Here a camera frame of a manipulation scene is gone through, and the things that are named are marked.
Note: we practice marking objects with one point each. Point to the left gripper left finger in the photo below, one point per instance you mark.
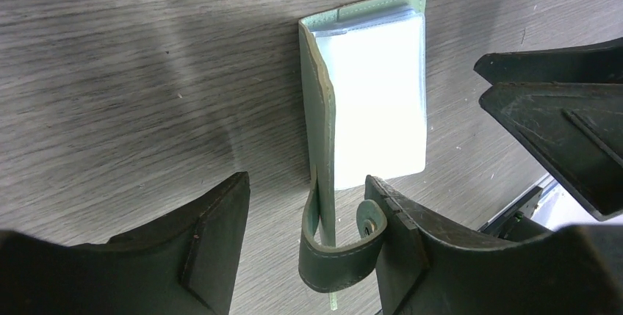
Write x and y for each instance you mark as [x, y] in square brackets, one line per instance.
[184, 262]

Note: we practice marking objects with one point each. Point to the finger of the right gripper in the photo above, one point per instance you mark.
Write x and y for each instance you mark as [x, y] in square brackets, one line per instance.
[599, 63]
[573, 130]

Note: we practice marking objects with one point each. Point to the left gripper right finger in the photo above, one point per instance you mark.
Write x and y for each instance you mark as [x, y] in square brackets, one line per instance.
[429, 264]

